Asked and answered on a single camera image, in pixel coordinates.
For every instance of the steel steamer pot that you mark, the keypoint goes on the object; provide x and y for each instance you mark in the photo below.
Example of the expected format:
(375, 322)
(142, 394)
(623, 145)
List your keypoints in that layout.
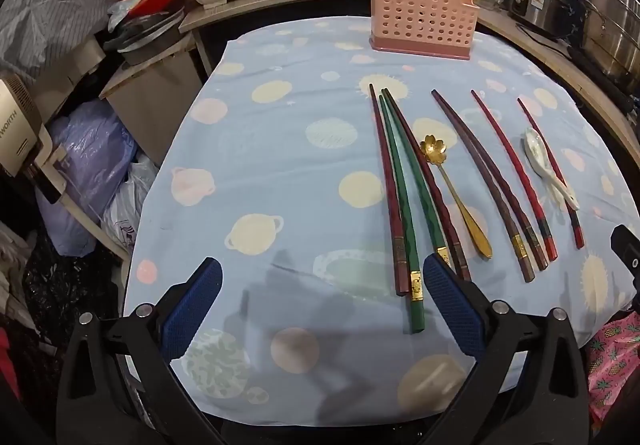
(615, 25)

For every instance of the dark frying pan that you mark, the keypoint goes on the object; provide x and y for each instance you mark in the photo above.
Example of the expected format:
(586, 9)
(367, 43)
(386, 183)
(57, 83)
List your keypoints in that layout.
(147, 42)

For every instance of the white ceramic spoon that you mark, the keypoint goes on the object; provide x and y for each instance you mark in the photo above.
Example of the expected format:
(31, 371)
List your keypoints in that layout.
(534, 145)

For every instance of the purple plastic bag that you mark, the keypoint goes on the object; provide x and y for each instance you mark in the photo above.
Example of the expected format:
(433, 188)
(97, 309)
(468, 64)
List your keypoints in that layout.
(85, 165)

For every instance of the blue printed tablecloth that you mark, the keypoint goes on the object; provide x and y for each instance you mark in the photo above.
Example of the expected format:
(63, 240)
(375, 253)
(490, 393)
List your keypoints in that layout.
(280, 135)

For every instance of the purple-brown chopstick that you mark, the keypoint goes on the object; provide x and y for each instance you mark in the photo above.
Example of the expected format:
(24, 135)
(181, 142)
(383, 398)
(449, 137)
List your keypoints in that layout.
(536, 252)
(522, 260)

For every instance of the white plastic bag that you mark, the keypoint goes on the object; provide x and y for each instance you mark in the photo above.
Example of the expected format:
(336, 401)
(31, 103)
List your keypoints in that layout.
(130, 210)

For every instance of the white electric heater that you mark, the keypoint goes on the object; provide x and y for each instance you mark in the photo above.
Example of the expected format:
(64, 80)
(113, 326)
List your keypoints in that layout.
(20, 135)

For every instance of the brown wooden cabinet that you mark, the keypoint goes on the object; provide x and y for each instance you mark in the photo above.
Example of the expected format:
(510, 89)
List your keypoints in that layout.
(150, 100)

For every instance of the gold flower spoon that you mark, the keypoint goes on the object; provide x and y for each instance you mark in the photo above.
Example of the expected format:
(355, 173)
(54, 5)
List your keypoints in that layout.
(431, 148)

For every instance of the clear plastic bag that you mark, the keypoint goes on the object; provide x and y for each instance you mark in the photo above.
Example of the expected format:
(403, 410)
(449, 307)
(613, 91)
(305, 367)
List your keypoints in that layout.
(120, 15)

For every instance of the steel rice cooker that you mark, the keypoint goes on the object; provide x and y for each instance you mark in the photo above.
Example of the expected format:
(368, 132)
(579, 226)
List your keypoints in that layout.
(540, 0)

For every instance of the dark red chopstick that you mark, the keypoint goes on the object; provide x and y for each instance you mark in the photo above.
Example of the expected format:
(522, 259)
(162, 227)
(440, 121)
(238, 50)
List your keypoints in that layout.
(456, 250)
(386, 185)

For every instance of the black induction cooker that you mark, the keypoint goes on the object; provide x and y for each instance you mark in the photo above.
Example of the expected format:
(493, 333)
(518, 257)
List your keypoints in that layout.
(600, 75)

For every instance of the pink pineapple cloth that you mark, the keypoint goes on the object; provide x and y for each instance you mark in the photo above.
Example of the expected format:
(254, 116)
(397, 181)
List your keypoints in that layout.
(615, 365)

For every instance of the green chopstick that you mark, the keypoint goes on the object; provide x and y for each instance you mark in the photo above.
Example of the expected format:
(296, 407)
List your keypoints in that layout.
(401, 205)
(421, 205)

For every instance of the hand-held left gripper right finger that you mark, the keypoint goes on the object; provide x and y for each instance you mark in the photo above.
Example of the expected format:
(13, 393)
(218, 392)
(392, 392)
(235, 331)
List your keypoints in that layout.
(452, 305)

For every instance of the bright red chopstick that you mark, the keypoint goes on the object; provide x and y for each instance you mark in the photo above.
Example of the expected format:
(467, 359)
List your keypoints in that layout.
(576, 230)
(549, 247)

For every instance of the dark patterned cloth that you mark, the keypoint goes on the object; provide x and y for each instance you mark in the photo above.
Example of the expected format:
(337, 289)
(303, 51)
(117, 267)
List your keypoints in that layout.
(45, 305)

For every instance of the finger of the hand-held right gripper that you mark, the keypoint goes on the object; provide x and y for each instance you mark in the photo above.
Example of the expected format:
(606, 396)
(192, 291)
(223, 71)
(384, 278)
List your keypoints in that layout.
(627, 250)

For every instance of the pink perforated utensil basket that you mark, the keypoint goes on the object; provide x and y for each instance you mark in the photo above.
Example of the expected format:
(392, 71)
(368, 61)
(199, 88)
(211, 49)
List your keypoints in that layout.
(420, 15)

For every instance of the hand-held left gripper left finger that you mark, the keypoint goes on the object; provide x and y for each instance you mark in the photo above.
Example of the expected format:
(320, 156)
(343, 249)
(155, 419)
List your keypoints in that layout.
(192, 307)

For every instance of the grey wooden shelf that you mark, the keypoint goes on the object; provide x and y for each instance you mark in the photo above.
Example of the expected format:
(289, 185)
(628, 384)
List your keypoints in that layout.
(280, 5)

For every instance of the beige countertop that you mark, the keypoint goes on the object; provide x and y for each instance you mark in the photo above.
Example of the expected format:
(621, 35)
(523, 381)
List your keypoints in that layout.
(565, 70)

